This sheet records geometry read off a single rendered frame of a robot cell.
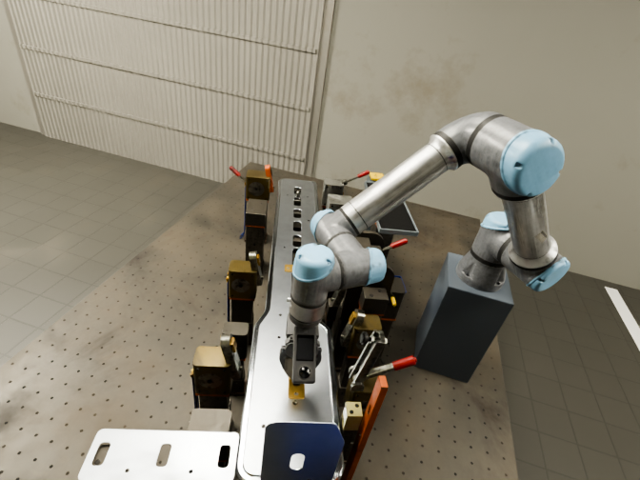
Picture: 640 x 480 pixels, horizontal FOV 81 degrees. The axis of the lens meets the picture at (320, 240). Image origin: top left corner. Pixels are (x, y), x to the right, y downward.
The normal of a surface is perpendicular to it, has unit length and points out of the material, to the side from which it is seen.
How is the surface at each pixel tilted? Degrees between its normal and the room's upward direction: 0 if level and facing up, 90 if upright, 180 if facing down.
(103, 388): 0
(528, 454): 0
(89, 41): 90
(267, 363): 0
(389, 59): 90
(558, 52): 90
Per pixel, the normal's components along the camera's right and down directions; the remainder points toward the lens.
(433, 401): 0.14, -0.81
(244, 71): -0.28, 0.52
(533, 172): 0.31, 0.49
